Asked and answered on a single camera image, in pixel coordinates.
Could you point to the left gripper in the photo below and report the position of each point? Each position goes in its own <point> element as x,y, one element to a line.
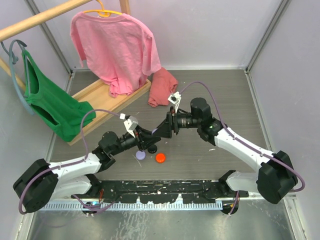
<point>144,137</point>

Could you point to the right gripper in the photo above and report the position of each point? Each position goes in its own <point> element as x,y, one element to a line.
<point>169,124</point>

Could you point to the black earbud case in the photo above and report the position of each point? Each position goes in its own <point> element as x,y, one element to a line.
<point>152,149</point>

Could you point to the orange earbud case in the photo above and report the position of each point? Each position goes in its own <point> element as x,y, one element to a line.
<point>160,158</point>

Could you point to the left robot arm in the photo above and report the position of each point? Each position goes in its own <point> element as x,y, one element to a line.
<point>43,182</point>

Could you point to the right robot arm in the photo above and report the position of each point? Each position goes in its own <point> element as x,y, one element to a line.
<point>273,177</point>

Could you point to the salmon folded shirt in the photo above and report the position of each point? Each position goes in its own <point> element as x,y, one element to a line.
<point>163,84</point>

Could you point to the pink t-shirt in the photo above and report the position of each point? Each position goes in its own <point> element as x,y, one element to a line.
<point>120,50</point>

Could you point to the green tank top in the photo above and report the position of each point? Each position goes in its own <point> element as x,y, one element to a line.
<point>60,111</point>

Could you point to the yellow hanger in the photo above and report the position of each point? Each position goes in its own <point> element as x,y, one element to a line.
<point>102,12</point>

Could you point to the grey-blue hanger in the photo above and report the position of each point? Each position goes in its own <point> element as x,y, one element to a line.
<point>17,75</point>

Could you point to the wooden clothes rack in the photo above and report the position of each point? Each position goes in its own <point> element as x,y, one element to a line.
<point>41,18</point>

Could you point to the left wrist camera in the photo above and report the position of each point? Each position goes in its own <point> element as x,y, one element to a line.
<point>130,124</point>

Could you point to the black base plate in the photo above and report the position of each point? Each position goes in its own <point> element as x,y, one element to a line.
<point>160,191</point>

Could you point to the white cable duct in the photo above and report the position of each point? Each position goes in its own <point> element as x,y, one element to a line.
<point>176,206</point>

